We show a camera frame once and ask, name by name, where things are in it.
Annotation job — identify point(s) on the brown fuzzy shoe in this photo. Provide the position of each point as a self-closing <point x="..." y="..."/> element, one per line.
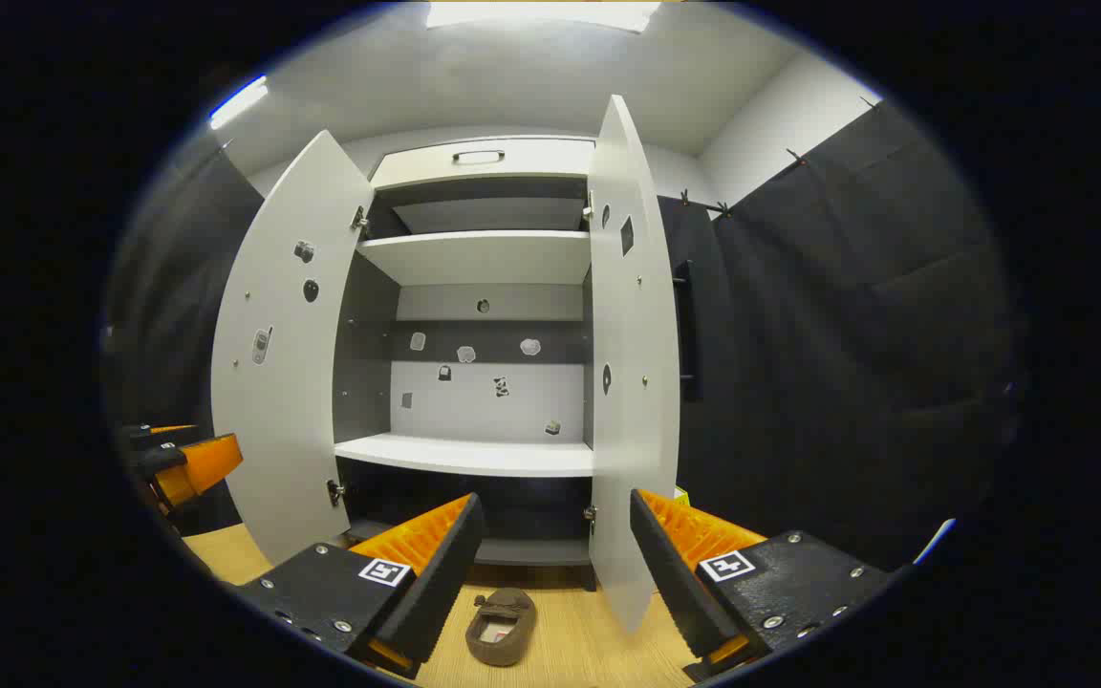
<point x="501" y="635"/>

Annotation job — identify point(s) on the white door grey cat sticker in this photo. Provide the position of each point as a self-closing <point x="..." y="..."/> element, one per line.
<point x="273" y="411"/>

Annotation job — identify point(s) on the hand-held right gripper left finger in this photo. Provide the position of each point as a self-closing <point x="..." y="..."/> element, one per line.
<point x="436" y="592"/>

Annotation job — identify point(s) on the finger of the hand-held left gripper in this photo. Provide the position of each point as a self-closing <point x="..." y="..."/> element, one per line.
<point x="163" y="435"/>
<point x="206" y="463"/>

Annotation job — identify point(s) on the ceiling strip light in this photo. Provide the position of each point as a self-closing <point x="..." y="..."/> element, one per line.
<point x="238" y="102"/>

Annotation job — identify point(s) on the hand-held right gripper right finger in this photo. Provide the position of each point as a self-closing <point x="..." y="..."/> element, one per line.
<point x="675" y="592"/>

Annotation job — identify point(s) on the ceiling panel light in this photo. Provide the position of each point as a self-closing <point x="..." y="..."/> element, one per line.
<point x="541" y="14"/>

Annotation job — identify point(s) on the white door black cat sticker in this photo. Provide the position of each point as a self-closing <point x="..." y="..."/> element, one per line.
<point x="632" y="459"/>

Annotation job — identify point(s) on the white shoe cabinet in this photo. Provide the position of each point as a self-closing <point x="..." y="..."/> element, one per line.
<point x="474" y="258"/>

